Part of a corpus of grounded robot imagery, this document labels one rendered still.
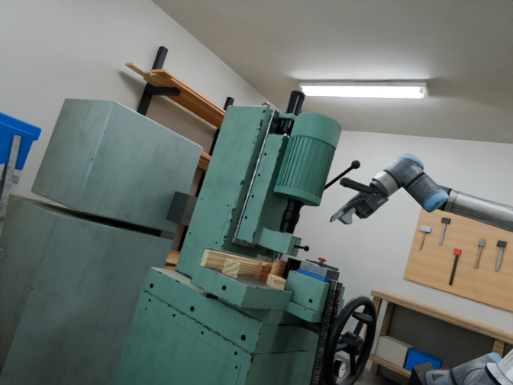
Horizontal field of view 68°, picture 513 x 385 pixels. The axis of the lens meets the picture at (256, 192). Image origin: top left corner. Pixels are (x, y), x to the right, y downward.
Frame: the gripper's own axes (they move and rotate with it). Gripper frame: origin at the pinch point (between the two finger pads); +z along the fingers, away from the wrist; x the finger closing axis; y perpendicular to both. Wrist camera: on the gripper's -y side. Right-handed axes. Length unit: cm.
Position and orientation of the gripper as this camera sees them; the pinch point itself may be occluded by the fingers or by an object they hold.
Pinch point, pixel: (332, 218)
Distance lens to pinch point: 138.5
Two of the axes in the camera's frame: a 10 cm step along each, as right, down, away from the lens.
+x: -0.1, 1.1, 9.9
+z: -7.9, 6.0, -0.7
